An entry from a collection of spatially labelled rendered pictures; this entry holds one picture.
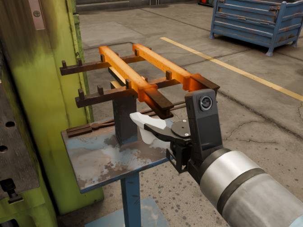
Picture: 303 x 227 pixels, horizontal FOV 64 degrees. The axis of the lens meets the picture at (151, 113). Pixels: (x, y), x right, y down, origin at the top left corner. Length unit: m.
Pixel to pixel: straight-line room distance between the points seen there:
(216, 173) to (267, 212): 0.08
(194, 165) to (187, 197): 1.10
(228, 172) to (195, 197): 1.19
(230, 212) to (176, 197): 1.19
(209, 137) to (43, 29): 0.73
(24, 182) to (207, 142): 0.77
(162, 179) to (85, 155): 0.89
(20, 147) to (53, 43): 0.39
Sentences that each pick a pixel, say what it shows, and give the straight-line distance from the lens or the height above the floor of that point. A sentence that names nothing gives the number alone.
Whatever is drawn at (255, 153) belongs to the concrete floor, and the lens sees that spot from 1.94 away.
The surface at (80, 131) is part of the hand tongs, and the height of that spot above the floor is 0.69.
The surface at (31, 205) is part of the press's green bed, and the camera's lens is 1.12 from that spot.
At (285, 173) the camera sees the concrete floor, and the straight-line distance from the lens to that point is 1.87.
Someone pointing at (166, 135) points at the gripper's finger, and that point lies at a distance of 0.42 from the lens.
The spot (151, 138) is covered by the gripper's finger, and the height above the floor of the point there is 0.90.
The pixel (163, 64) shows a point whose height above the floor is 0.95.
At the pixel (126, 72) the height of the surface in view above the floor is 0.95.
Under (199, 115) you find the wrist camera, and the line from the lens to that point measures 0.38.
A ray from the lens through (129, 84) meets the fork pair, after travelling 0.61.
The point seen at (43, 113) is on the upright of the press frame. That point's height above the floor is 0.67.
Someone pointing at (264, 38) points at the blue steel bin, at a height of 0.20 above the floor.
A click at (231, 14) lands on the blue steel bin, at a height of 0.44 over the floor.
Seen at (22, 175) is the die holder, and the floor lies 0.55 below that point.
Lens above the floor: 1.20
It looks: 33 degrees down
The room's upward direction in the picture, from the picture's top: straight up
